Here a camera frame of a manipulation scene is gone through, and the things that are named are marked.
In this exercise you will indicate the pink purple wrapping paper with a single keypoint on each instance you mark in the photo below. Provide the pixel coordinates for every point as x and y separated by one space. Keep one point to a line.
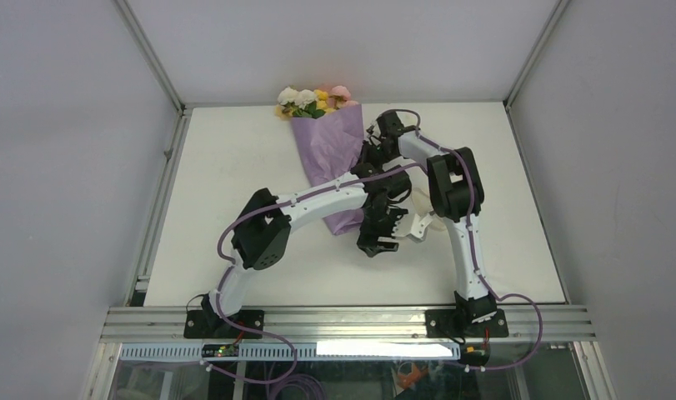
329 146

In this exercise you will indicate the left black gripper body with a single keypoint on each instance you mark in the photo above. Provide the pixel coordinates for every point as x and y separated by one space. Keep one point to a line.
379 222

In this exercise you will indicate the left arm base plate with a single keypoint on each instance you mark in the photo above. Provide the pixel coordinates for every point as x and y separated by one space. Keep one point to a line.
224 326

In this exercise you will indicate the yellow fake flower stem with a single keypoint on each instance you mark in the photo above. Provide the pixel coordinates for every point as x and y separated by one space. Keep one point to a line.
324 106

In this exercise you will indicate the pink fake flower stem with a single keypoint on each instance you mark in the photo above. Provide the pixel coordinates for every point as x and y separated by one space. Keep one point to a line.
340 97

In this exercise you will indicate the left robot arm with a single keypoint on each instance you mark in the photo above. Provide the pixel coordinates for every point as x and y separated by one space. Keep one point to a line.
259 236

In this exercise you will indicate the cream ribbon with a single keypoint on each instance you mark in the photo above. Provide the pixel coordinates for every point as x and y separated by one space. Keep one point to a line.
422 206

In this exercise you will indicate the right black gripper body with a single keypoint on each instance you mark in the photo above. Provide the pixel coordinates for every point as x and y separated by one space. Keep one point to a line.
376 157

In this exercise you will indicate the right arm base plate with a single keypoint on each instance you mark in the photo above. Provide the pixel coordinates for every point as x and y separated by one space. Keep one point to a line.
464 326

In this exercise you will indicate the aluminium front rail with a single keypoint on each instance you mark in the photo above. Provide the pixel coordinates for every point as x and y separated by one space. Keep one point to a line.
553 323

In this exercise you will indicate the white fake flower stem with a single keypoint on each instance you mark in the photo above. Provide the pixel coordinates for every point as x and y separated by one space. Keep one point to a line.
293 103

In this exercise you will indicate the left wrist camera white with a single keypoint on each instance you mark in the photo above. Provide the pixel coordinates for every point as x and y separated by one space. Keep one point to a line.
412 226

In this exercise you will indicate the white led light bar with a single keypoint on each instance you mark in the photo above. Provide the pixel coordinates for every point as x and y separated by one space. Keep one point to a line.
371 349

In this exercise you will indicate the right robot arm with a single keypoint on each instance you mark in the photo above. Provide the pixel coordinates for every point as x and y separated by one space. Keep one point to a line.
456 195

